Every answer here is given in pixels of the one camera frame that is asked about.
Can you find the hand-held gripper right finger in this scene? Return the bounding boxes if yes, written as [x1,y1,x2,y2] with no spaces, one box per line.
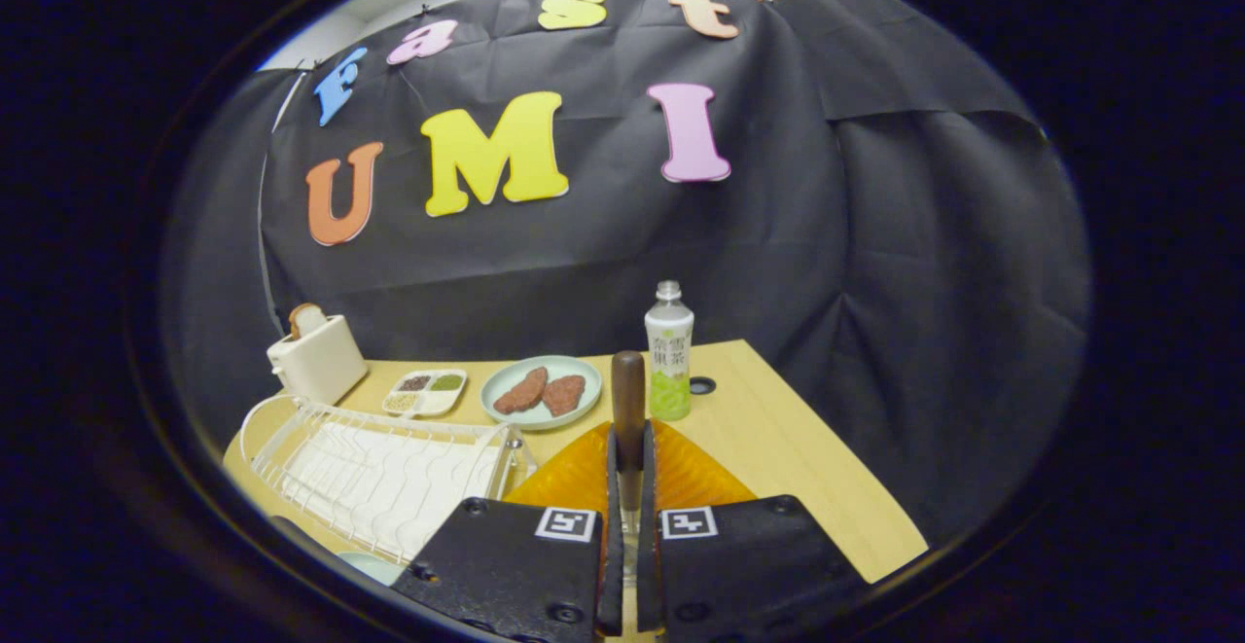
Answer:
[637,419,869,642]

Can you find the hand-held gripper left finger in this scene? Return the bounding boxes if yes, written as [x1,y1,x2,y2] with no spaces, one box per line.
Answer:
[389,421,625,642]

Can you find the white wire dish rack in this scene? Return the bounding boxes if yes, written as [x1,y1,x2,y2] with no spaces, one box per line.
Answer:
[238,393,538,566]

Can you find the wooden handled metal spoon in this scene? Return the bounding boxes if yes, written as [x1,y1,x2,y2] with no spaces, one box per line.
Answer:
[611,350,649,590]

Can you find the light green plate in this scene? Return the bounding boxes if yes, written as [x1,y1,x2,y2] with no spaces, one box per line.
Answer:
[336,551,405,586]

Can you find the small green meat plate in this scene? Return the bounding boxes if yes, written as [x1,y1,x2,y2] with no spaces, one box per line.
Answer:
[480,355,604,431]

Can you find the brown meat piece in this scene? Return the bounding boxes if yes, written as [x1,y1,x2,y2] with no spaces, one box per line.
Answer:
[493,367,550,415]
[541,375,587,418]

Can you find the green label drink bottle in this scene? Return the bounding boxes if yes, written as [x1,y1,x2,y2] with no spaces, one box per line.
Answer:
[645,280,695,422]

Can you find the white drain tray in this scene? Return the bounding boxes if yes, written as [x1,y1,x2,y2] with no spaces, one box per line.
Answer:
[282,419,507,558]

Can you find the white divided grain tray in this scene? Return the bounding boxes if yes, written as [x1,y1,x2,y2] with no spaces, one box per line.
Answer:
[382,369,468,419]

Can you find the white toaster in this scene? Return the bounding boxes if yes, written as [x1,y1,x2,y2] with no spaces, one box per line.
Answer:
[267,314,370,407]

